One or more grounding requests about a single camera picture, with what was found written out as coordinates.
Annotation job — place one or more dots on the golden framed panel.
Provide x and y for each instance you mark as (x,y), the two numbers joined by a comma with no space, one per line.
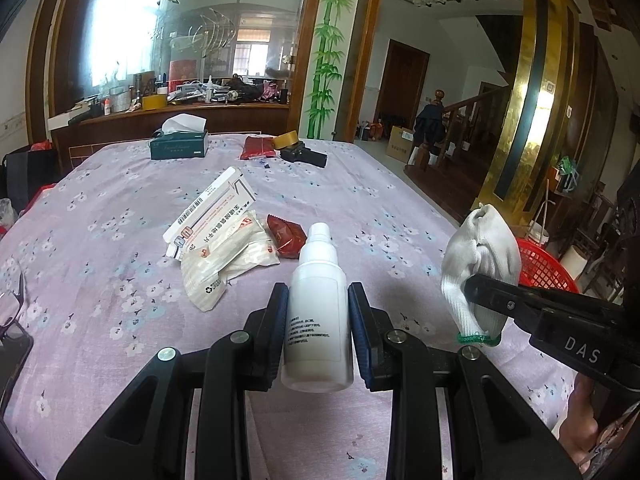
(530,110)

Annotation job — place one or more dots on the person's right forearm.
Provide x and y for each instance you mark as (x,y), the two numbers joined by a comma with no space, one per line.
(620,447)

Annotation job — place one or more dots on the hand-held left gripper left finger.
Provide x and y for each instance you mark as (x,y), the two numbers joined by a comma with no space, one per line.
(277,340)

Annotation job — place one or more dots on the black smartphone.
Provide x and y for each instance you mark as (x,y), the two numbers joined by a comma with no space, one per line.
(12,360)

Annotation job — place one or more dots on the white plastic bottle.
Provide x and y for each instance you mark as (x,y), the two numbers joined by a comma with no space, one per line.
(315,310)

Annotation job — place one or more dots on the pile of assorted household items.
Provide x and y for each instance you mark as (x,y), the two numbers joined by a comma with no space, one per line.
(225,92)

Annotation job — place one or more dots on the black-framed eyeglasses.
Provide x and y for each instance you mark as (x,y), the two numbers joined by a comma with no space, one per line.
(7,310)

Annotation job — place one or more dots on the long white medicine box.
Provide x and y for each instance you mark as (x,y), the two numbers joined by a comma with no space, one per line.
(210,210)

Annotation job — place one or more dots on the purple floral tablecloth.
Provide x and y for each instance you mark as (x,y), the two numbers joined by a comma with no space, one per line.
(350,200)

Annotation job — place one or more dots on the dark jacket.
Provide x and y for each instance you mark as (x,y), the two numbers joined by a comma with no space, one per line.
(430,125)

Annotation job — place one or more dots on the dark red packet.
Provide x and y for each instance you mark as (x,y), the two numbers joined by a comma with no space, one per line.
(257,149)

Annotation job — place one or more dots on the black pistol-shaped tool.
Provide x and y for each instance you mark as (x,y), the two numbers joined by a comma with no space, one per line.
(305,156)

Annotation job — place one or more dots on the yellow box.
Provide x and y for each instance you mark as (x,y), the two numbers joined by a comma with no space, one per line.
(155,102)

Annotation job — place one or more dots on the white plastic wrapper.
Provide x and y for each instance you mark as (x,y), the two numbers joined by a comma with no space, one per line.
(225,260)

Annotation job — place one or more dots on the black bag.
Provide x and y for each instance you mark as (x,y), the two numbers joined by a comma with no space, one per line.
(27,180)

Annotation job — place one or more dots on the red cloth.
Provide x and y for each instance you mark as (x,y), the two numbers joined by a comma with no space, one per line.
(41,145)

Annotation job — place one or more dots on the wooden sideboard cabinet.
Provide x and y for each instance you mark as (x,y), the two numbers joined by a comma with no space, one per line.
(125,127)

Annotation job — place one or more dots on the white bucket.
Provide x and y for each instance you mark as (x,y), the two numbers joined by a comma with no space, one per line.
(574,262)

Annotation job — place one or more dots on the green bamboo wall decal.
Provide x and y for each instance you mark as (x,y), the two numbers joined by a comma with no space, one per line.
(327,60)

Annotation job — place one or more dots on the red plastic mesh basket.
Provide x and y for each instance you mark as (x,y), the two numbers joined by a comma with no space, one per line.
(542,265)

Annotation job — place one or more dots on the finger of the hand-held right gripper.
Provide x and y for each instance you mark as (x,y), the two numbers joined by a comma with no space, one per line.
(505,296)

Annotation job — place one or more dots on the green plastic bag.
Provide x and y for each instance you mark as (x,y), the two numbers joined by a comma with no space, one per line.
(569,175)

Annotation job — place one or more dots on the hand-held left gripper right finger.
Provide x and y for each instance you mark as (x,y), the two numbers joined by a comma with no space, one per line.
(359,340)

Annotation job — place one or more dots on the person's right hand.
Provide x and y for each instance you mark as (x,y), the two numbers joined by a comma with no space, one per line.
(580,410)

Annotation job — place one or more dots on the white cotton glove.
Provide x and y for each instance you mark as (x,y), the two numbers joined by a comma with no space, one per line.
(480,255)

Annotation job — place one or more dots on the brown cardboard box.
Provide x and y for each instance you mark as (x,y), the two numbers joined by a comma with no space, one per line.
(400,142)

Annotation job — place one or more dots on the clear plastic bag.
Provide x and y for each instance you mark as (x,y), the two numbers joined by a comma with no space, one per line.
(7,217)

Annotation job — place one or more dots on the brown wooden door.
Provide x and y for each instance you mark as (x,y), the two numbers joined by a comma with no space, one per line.
(405,80)

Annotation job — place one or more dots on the green tissue box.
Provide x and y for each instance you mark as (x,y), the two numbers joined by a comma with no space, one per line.
(180,147)

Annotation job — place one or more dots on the wooden staircase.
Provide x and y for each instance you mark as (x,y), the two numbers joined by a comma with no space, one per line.
(465,170)

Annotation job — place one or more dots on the dark red foil wrapper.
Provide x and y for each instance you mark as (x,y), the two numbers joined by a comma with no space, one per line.
(286,237)

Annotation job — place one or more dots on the brown tape roll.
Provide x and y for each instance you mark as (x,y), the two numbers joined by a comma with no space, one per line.
(287,139)

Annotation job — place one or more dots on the wood-framed glass partition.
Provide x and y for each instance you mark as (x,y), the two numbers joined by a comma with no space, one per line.
(125,25)

